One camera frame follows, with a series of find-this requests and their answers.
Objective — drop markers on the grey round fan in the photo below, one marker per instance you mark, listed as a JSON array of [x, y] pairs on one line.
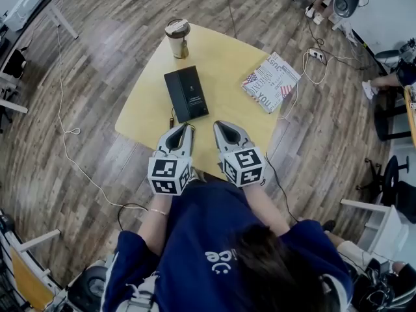
[[344, 2]]

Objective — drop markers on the black rectangular box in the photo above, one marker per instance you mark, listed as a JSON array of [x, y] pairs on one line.
[[191, 93]]

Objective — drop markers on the person's right forearm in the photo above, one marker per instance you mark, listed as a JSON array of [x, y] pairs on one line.
[[265, 210]]

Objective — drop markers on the person's left forearm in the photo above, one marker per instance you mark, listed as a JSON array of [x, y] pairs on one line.
[[154, 229]]

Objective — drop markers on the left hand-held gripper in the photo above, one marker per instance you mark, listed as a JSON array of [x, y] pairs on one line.
[[169, 175]]

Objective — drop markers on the white table foot bar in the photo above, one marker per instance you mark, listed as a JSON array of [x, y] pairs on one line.
[[14, 106]]

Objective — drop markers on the yellow side table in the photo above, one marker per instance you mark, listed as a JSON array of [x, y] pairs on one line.
[[411, 122]]

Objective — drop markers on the wooden table with black base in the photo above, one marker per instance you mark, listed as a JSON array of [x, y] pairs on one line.
[[224, 76]]

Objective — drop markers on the white metal table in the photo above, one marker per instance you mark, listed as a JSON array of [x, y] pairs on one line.
[[63, 21]]

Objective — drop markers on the yellow board panel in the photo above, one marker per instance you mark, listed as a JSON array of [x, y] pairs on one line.
[[29, 278]]

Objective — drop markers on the white metal leg bar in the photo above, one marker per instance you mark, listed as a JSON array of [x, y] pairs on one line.
[[39, 240]]

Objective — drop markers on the flag print newspaper box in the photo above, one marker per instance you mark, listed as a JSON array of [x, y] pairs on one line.
[[271, 83]]

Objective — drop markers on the beige cup brown lid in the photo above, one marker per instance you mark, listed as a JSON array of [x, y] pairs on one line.
[[177, 47]]

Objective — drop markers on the white plastic bag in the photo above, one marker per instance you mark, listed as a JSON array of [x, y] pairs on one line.
[[351, 36]]

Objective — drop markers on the person's dark blue shirt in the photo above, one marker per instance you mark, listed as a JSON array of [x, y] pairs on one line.
[[201, 226]]

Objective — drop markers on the white metal shelf frame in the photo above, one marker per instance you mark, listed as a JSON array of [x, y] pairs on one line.
[[364, 205]]

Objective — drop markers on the white power strip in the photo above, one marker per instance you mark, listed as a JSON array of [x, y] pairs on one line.
[[317, 54]]

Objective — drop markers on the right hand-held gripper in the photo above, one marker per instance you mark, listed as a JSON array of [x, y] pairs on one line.
[[243, 167]]

